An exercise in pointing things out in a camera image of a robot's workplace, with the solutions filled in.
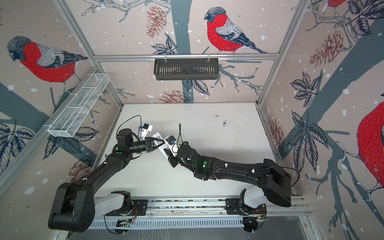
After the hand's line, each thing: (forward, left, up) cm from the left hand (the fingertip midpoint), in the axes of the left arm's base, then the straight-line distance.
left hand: (162, 144), depth 75 cm
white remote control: (-1, 0, -2) cm, 2 cm away
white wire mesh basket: (+17, +46, +11) cm, 50 cm away
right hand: (-3, -2, 0) cm, 3 cm away
